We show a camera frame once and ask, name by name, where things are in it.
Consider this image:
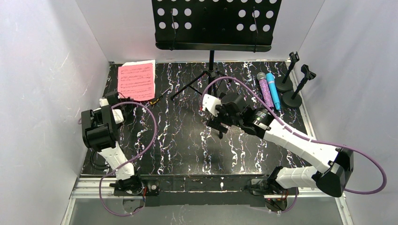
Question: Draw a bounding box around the purple glitter microphone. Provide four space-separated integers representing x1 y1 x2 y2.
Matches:
256 72 274 109

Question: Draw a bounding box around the blue toy microphone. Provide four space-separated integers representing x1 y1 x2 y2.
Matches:
266 73 281 111

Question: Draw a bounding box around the black round-base mic stand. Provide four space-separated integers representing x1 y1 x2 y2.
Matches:
282 64 316 109
275 52 300 93

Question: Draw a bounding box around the black tripod music stand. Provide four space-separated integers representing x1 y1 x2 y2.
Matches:
151 0 283 140

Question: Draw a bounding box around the pink sheet music page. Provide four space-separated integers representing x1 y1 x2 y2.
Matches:
117 64 155 101

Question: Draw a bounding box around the white sheet music page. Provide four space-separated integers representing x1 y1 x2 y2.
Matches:
122 60 156 67

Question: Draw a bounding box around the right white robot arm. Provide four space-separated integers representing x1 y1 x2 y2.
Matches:
202 93 353 197

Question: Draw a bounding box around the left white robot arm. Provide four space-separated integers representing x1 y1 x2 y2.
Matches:
81 91 144 194

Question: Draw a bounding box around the yellow black screwdriver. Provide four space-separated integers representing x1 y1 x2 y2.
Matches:
149 87 171 105

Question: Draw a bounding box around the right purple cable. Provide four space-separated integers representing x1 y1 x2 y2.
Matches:
200 76 388 215

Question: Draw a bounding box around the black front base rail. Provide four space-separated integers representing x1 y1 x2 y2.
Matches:
124 173 290 208

